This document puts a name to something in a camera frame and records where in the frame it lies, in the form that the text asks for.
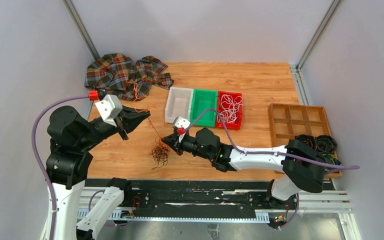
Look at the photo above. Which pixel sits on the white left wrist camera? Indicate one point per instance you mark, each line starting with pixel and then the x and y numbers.
pixel 109 108

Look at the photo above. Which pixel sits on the green plastic bin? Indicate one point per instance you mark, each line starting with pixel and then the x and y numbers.
pixel 202 100

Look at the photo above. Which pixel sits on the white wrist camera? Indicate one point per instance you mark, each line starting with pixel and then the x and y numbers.
pixel 109 108
pixel 180 126

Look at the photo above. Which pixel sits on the white plastic bin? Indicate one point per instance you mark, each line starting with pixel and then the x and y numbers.
pixel 179 103

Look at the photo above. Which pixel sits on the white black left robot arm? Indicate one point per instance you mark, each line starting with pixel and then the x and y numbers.
pixel 72 138

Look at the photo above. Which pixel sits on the plaid flannel shirt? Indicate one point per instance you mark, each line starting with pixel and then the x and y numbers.
pixel 129 80

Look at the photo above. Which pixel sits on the red plastic bin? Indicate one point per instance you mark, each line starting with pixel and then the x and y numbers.
pixel 230 107

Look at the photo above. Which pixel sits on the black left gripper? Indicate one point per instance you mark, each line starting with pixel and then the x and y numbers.
pixel 132 117

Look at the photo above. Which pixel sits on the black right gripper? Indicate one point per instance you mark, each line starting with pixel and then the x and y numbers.
pixel 175 143

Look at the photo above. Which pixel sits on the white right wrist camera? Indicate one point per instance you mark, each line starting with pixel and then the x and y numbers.
pixel 180 126

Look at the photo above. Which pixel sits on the black mounting rail base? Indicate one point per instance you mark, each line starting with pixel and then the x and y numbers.
pixel 203 201

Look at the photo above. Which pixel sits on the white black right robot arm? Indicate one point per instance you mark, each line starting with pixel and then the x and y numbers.
pixel 302 167

